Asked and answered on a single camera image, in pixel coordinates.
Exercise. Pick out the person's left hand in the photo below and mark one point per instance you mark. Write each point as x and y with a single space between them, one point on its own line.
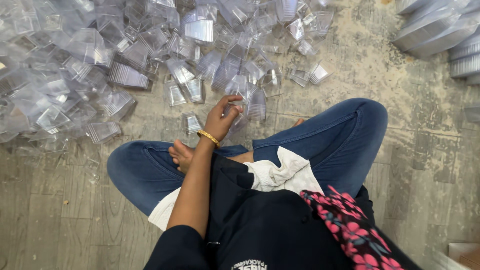
215 122

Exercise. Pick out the person's right leg in jeans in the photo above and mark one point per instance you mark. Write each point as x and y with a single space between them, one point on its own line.
333 142

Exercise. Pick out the person's leg in jeans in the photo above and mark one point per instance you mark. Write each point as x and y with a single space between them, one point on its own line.
142 172
333 142

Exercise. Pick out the person's foot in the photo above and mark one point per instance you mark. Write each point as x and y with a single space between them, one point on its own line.
182 154
298 122

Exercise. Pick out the black pink floral scarf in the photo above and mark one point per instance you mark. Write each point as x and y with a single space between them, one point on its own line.
348 228

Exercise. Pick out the cardboard box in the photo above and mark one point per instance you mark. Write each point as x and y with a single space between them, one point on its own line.
467 257

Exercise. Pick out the clear ribbed plastic cup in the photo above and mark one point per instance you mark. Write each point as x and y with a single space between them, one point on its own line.
236 125

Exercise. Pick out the person's left leg in jeans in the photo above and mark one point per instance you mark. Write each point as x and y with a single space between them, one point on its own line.
142 172

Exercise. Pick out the bagged stacks of plastic containers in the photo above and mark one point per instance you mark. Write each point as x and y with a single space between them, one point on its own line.
438 30

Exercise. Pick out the gold bangle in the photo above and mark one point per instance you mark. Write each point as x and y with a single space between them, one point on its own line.
209 138

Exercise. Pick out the person's right foot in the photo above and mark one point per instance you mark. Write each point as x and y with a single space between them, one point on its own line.
182 154

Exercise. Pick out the white cloth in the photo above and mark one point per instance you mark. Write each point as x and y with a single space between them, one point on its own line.
279 172

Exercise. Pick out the person's dark navy top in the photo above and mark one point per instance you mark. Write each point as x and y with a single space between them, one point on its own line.
262 232

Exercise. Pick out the person's left foot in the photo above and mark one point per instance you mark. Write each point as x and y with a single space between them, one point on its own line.
298 122

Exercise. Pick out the heap of clear plastic containers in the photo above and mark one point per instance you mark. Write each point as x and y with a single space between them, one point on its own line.
86 56

